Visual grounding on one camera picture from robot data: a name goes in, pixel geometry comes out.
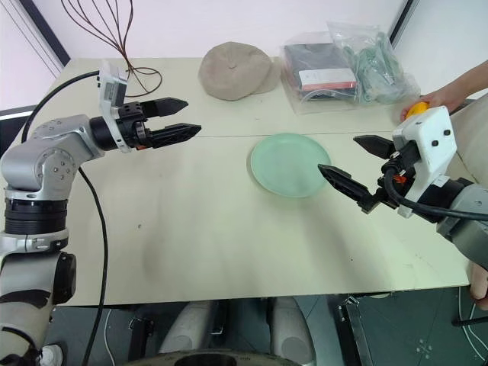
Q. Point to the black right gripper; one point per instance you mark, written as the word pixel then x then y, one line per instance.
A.
pixel 404 162

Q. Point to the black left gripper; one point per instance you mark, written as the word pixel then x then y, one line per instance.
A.
pixel 131 122

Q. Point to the orange round object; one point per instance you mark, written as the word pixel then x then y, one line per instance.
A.
pixel 417 110

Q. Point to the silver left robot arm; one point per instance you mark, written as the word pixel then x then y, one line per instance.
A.
pixel 45 152

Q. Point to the person's bare forearm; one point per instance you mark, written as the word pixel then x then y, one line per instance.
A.
pixel 472 82

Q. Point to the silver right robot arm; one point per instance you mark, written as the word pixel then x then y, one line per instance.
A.
pixel 465 228

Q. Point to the pale green round plate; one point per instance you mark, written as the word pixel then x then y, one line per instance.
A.
pixel 289 164

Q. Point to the person's bare hand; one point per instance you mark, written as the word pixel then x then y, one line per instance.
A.
pixel 442 100

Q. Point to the beige flat cap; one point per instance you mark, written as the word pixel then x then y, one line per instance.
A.
pixel 236 70

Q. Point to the plastic bag with green items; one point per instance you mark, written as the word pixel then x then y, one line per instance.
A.
pixel 375 68

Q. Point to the plastic bag with dark clothing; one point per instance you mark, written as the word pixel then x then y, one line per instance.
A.
pixel 316 65

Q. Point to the black table leg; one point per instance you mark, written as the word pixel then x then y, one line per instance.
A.
pixel 354 331

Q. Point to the white rounded robot leg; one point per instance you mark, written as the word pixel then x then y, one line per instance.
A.
pixel 187 328
pixel 291 328

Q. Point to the dark rounded robot waist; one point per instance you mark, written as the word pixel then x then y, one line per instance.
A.
pixel 213 358

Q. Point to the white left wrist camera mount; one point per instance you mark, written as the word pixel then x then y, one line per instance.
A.
pixel 110 89

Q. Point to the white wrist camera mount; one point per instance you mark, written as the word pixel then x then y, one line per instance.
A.
pixel 110 89
pixel 432 145

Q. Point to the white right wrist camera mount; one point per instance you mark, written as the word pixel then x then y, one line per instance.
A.
pixel 432 145

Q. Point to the black window frame bar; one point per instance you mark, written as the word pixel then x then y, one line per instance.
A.
pixel 402 21
pixel 47 32

